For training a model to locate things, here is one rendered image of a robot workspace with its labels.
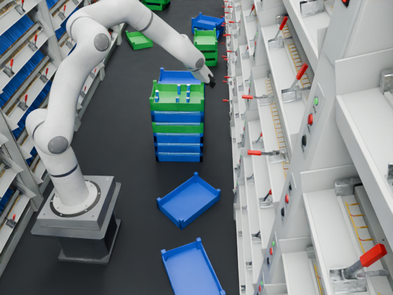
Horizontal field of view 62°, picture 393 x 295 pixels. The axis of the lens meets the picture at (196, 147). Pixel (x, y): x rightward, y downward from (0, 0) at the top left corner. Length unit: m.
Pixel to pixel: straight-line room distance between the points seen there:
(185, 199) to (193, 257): 0.36
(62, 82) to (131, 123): 1.28
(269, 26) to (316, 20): 0.50
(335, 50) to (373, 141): 0.14
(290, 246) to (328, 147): 0.27
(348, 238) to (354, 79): 0.23
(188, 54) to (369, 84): 0.99
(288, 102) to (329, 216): 0.32
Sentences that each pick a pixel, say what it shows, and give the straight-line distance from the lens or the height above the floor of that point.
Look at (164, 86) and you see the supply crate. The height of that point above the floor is 0.44.
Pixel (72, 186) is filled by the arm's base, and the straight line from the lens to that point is 1.44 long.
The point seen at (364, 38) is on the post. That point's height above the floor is 1.33.
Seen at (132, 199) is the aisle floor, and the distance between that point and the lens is 1.94.
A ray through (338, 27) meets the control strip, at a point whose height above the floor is 1.32.
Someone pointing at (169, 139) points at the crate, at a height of 0.19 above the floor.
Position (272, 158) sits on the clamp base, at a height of 0.89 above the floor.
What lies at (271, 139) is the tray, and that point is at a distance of 0.97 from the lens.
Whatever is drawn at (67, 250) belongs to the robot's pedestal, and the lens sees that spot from 1.73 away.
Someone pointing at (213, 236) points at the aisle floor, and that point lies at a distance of 1.77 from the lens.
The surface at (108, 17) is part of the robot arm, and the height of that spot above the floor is 1.05.
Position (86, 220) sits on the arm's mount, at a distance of 1.47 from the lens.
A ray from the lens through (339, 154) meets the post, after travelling 0.54.
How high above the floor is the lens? 1.49
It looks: 42 degrees down
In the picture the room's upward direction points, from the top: 1 degrees clockwise
